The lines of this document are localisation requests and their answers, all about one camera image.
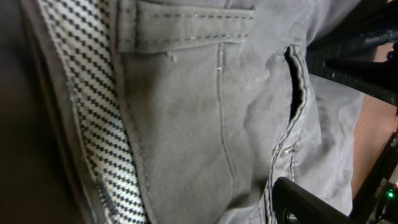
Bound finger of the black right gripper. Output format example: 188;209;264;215
306;19;397;106

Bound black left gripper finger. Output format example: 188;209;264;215
272;177;353;224

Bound grey shorts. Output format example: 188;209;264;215
21;0;363;223

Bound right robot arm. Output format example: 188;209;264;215
277;19;397;223

